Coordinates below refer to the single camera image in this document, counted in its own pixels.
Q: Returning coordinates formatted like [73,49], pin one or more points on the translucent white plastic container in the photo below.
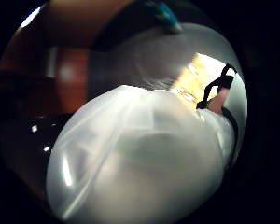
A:
[146,155]

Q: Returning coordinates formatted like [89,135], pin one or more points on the teal plastic object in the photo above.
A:
[165,16]

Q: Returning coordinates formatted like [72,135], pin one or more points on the brown wooden cabinet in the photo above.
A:
[68,71]

